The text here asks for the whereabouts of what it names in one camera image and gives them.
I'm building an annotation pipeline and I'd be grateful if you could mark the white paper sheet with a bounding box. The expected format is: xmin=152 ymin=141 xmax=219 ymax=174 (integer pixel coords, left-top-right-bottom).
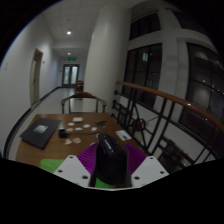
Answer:
xmin=115 ymin=129 xmax=133 ymax=142

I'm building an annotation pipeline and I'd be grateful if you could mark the black closed laptop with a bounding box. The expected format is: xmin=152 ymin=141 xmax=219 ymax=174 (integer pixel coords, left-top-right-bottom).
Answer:
xmin=19 ymin=116 xmax=63 ymax=149

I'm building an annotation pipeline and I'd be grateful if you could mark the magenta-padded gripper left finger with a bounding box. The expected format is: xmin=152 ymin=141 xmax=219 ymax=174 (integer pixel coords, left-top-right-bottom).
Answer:
xmin=53 ymin=142 xmax=99 ymax=188

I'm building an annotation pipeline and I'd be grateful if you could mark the white side door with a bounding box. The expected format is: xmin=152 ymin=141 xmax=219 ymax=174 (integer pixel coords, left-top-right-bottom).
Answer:
xmin=29 ymin=48 xmax=44 ymax=106

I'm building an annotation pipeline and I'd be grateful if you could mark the black computer mouse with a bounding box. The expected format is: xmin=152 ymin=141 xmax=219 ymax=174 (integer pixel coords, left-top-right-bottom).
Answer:
xmin=88 ymin=131 xmax=133 ymax=188

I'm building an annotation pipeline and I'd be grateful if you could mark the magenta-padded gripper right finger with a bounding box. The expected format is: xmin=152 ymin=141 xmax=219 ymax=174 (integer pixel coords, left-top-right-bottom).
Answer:
xmin=127 ymin=145 xmax=170 ymax=188

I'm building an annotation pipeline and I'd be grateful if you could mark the small black box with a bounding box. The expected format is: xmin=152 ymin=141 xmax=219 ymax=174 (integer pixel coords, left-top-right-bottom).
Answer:
xmin=58 ymin=128 xmax=69 ymax=139

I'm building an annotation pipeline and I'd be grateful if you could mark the wooden armchair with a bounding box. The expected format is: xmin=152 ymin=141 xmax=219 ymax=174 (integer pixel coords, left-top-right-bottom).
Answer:
xmin=60 ymin=91 xmax=108 ymax=114

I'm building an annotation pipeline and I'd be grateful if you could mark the glass double door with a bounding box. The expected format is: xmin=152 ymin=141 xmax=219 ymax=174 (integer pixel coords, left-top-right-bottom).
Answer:
xmin=62 ymin=63 xmax=80 ymax=88

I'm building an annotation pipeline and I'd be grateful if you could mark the black railing with wooden handrail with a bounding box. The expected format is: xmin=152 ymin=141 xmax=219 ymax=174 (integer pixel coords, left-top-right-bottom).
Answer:
xmin=111 ymin=80 xmax=224 ymax=173

